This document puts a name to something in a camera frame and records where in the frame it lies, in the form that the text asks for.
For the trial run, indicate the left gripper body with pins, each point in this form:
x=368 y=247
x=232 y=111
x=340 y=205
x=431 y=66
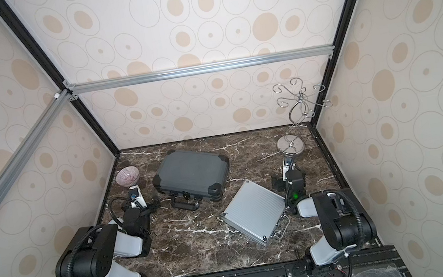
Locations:
x=145 y=215

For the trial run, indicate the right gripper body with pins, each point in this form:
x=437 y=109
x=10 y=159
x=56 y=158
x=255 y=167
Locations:
x=279 y=181

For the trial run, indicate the silver aluminium poker case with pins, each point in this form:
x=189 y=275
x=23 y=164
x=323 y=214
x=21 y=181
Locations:
x=255 y=211

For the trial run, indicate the dark grey poker case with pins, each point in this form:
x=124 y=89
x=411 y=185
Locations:
x=188 y=177

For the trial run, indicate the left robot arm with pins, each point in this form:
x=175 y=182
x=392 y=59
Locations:
x=93 y=250

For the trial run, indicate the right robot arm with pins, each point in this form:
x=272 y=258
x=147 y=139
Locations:
x=345 y=225

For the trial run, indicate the chrome hook stand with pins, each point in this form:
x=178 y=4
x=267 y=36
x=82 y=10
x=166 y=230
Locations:
x=295 y=97

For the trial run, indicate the pink ribbed bowl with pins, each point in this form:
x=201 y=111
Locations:
x=128 y=176

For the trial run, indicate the horizontal aluminium rail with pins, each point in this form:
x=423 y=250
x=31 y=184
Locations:
x=193 y=71

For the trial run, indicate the diagonal aluminium rail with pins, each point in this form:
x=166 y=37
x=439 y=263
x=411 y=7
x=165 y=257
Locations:
x=26 y=149

